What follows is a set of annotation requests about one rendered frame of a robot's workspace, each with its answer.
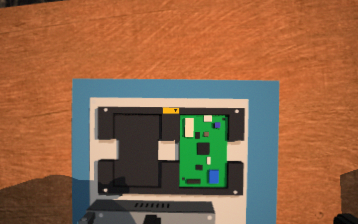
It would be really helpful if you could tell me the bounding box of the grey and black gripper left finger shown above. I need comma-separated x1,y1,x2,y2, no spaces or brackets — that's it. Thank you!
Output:
143,214,161,224

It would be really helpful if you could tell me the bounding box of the green circuit board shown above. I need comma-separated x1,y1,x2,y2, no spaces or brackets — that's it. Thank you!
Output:
179,115,228,187

